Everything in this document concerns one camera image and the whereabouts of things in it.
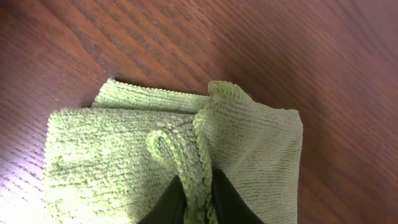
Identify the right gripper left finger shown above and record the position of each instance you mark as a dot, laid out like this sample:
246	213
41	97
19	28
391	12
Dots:
170	208

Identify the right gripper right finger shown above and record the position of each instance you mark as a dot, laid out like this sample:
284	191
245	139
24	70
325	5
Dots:
229	206

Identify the green microfiber cloth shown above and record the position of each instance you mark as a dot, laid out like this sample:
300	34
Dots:
111	162

